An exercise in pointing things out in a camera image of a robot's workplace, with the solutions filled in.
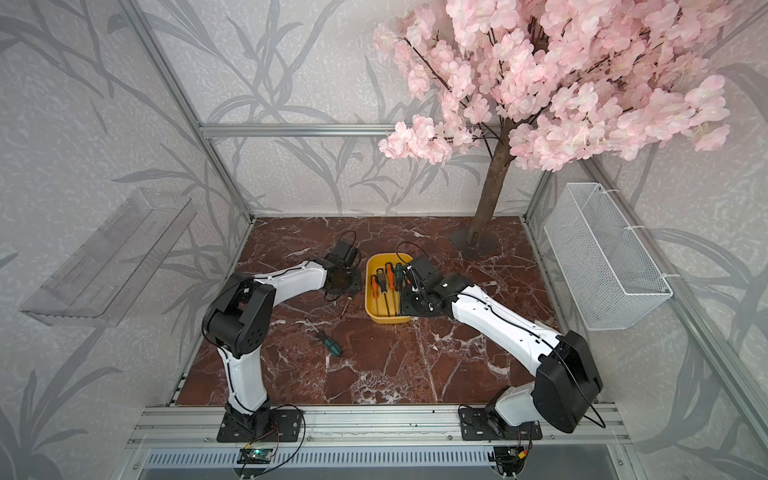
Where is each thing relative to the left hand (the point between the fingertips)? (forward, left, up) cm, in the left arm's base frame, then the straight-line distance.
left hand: (356, 283), depth 99 cm
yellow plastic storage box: (+7, -5, +3) cm, 9 cm away
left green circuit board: (-47, +20, -3) cm, 51 cm away
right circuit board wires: (-48, -42, -3) cm, 63 cm away
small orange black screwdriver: (-5, +2, -1) cm, 6 cm away
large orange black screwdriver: (+1, -12, +1) cm, 12 cm away
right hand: (-14, -16, +12) cm, 24 cm away
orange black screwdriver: (-2, -6, 0) cm, 7 cm away
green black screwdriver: (-21, +5, +1) cm, 22 cm away
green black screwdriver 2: (+1, -14, +1) cm, 14 cm away
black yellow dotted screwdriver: (-1, -9, -1) cm, 9 cm away
